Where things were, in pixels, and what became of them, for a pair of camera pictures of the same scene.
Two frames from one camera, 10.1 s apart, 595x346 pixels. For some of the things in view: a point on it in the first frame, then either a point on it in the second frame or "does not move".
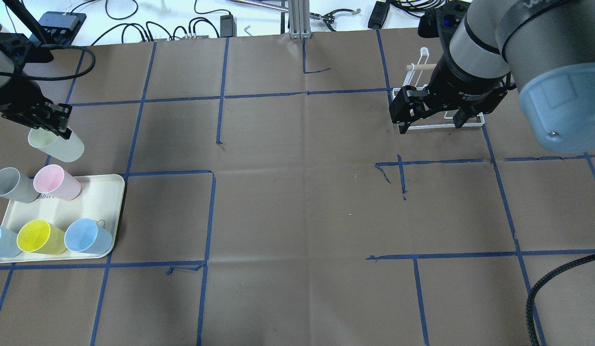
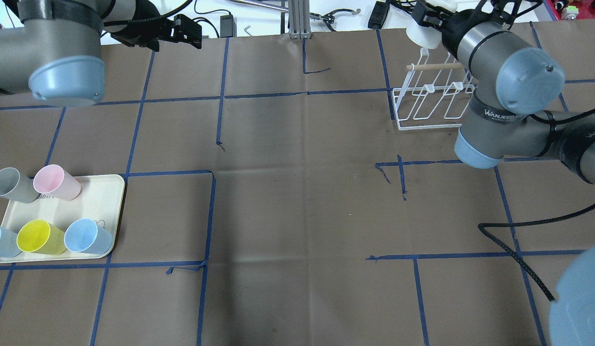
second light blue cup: x=3 y=241 does not move
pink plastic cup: x=53 y=179 does not move
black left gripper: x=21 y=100 -> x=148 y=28
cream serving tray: x=101 y=199 does not move
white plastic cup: x=67 y=150 -> x=428 y=37
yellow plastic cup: x=37 y=236 does not move
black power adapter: x=228 y=26 does not move
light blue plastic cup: x=88 y=236 does not move
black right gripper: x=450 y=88 -> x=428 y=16
